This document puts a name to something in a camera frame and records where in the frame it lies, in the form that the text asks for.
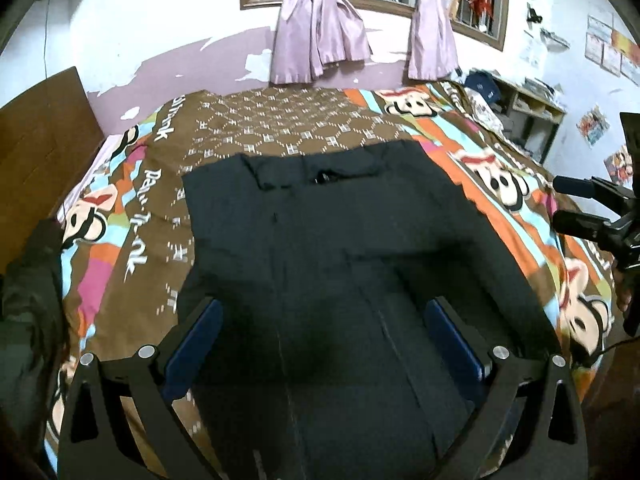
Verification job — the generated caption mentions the black garment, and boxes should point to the black garment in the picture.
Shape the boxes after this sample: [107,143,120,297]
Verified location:
[178,141,559,479]

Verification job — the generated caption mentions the person's right hand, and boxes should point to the person's right hand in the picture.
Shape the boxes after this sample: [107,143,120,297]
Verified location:
[613,269,634,315]

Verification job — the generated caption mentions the dark jacket pile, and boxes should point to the dark jacket pile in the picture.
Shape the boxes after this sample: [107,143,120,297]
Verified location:
[1,218,66,454]

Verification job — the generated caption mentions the wooden shelf unit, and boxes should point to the wooden shelf unit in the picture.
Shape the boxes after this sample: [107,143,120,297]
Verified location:
[489,72,566,165]

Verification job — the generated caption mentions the brown patterned bed cover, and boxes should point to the brown patterned bed cover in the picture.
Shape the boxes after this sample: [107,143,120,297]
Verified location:
[47,82,613,479]

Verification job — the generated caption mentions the right pink curtain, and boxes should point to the right pink curtain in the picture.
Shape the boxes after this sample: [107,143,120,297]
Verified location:
[406,0,494,83]

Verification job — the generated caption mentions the pink curtain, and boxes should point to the pink curtain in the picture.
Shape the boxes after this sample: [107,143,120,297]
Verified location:
[270,0,371,86]
[406,0,494,83]

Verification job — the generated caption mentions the wooden headboard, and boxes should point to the wooden headboard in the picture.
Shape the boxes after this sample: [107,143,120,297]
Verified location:
[0,67,104,268]

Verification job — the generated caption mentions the left pink curtain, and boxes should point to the left pink curtain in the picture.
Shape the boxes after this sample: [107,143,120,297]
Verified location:
[270,0,371,86]

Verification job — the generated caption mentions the wall paper posters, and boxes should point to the wall paper posters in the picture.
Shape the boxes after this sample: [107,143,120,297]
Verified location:
[585,15,640,86]

